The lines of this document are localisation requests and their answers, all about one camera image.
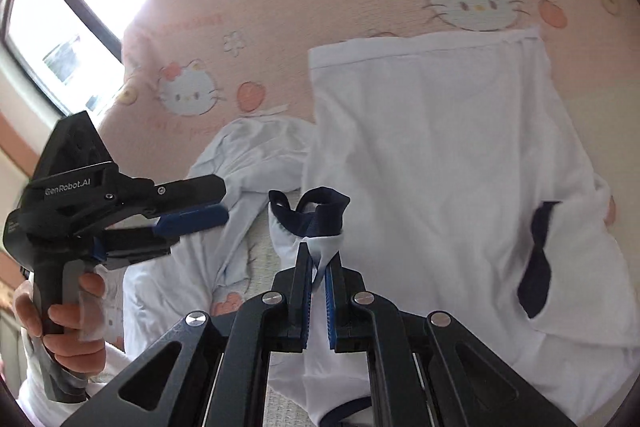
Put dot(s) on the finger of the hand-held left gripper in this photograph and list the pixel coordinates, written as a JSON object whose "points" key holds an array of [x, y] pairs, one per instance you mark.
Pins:
{"points": [[195, 219], [190, 193]]}

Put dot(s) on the pale white garment with strip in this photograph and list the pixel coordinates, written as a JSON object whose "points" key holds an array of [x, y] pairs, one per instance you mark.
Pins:
{"points": [[250, 157]]}

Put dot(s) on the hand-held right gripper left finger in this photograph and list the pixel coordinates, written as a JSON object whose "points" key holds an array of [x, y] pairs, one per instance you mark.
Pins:
{"points": [[304, 302]]}

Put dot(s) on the white t-shirt with navy trim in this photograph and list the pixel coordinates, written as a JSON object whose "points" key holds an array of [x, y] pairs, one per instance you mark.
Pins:
{"points": [[440, 157]]}

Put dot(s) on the person's left hand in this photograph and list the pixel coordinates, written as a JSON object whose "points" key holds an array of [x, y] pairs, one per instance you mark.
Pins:
{"points": [[85, 347]]}

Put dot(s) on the dark framed window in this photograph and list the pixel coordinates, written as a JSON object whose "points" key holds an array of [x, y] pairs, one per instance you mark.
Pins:
{"points": [[50, 42]]}

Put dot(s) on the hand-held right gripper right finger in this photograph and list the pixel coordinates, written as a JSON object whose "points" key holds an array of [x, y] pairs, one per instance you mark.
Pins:
{"points": [[330, 307]]}

